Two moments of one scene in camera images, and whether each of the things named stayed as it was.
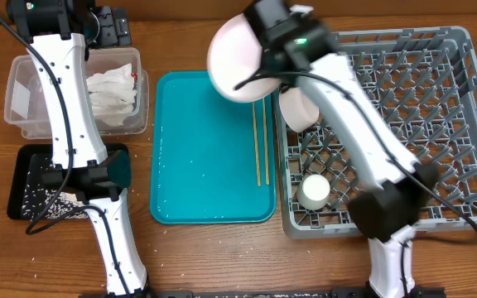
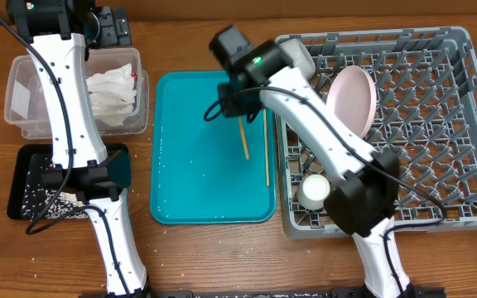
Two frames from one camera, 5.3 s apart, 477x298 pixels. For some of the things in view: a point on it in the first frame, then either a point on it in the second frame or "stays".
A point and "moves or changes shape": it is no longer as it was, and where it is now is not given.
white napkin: (113, 94) stays
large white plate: (235, 55) moves or changes shape
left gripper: (109, 36) stays
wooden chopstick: (267, 177) stays
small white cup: (313, 192) stays
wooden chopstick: (256, 141) → (243, 136)
